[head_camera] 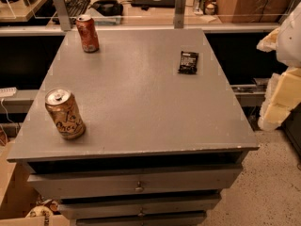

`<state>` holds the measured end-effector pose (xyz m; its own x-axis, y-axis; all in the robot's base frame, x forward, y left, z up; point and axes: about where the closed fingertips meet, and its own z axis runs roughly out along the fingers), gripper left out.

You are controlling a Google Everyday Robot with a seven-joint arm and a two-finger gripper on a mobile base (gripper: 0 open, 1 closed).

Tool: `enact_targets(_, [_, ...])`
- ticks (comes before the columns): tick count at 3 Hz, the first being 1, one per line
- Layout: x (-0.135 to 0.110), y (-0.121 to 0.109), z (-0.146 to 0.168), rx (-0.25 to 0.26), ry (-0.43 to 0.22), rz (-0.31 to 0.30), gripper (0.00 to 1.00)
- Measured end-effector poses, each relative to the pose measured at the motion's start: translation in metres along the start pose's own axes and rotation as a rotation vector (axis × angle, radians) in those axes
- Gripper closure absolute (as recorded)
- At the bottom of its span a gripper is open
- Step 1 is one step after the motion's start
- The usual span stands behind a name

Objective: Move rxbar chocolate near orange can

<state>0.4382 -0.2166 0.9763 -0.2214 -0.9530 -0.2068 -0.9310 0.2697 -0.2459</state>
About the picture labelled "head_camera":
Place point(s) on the black headphones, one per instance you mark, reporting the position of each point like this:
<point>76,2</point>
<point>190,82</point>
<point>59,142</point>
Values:
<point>108,7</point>

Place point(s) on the left metal bracket post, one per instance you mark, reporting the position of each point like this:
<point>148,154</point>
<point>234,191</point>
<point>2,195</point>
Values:
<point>63,15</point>

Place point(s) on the black laptop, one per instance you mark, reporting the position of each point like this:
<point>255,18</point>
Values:
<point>154,3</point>

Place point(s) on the black keyboard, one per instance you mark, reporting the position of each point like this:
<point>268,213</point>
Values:
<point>76,8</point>

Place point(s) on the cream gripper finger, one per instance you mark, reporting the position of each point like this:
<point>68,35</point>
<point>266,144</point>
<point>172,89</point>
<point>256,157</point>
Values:
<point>269,42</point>
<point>282,96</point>

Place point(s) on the orange soda can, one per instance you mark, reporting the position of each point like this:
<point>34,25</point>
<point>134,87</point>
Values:
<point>87,32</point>

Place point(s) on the metal bracket post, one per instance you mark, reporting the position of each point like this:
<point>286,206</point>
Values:
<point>63,15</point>
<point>179,13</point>

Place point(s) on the white power strip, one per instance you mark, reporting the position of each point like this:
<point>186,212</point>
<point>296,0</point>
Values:
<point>7,92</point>

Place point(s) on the cardboard box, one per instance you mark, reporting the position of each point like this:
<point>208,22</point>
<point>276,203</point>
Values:
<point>17,197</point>

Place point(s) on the gold LaCroix can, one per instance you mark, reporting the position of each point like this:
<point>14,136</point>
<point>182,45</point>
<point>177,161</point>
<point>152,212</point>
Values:
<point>63,109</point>

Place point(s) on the right metal bracket post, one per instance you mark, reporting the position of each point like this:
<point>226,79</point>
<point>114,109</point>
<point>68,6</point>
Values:
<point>179,13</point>

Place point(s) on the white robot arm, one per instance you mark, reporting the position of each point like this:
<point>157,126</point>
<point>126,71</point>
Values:
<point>288,50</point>

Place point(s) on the grey drawer cabinet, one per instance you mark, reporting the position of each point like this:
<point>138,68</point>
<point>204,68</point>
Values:
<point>159,146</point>

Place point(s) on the black rxbar chocolate wrapper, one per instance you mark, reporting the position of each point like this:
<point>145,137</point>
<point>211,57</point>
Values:
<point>188,63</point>

